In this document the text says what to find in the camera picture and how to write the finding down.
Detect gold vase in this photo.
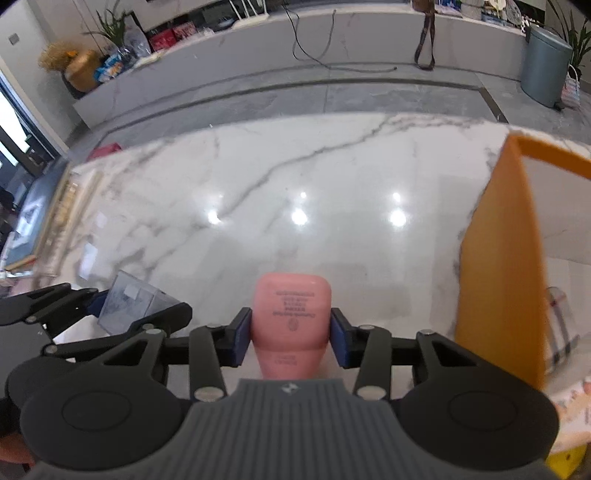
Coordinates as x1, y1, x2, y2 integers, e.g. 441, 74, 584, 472
64, 48, 103, 94

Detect orange storage box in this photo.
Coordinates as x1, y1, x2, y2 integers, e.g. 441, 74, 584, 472
455, 133, 591, 391

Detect dried yellow flowers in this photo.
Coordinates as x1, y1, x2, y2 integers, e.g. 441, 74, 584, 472
38, 41, 80, 73

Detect white router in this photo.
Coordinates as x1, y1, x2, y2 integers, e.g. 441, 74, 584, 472
228, 0, 271, 27

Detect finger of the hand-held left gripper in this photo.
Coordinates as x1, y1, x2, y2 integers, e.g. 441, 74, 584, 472
41, 302, 193, 360
0, 283, 112, 334

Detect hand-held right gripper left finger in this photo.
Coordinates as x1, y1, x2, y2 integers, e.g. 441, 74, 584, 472
104, 307, 253, 403

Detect red flat item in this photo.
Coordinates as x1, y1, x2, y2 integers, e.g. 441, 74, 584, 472
87, 142, 123, 161

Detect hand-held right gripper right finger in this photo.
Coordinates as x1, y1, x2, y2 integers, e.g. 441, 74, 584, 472
330, 307, 492, 402

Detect plaid glasses case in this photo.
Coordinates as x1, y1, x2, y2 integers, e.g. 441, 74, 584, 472
544, 286, 583, 376

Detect green potted plant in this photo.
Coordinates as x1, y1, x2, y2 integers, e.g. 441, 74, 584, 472
546, 0, 591, 81
83, 0, 136, 49

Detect red gift box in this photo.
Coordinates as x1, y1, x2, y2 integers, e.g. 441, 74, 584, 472
148, 23, 197, 52

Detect yellow tape measure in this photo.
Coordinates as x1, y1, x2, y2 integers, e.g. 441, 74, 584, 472
545, 440, 591, 480

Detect white floral lotion tube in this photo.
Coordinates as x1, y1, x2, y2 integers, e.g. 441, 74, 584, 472
551, 376, 591, 455

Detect brown strap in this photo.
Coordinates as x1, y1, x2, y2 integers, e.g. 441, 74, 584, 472
412, 0, 438, 71

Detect blue snack bag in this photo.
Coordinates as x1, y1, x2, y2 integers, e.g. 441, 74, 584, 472
93, 52, 126, 83

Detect clear plastic box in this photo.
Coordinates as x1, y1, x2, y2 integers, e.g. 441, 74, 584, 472
98, 270, 182, 336

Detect framed picture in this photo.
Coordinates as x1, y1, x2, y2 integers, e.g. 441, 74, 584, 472
0, 156, 105, 278

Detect black cable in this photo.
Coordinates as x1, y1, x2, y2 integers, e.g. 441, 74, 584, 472
283, 4, 399, 73

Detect grey trash can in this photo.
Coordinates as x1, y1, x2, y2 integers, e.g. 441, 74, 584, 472
521, 25, 574, 110

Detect pink tube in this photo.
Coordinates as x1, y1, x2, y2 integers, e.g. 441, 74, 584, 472
249, 272, 334, 380

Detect striped bag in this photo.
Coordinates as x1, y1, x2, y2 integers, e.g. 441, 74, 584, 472
560, 65, 583, 110

